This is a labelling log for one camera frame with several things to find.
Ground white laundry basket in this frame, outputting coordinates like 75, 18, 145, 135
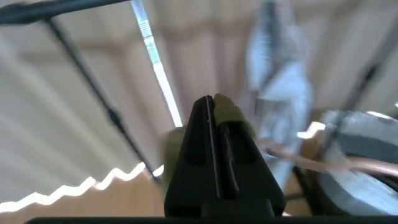
317, 110, 398, 215

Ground black clothes rack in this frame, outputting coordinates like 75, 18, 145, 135
0, 0, 398, 215

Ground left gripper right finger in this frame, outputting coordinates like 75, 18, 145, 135
217, 121, 286, 218

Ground beige curtain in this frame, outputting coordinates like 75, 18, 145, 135
0, 0, 398, 203

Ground green garment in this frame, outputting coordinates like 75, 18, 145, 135
161, 93, 257, 194

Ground pale grey shorts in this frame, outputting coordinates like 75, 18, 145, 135
239, 0, 313, 190

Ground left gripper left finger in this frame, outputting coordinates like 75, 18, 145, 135
164, 95, 223, 218

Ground pink clothes hanger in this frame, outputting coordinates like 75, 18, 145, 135
257, 136, 398, 178

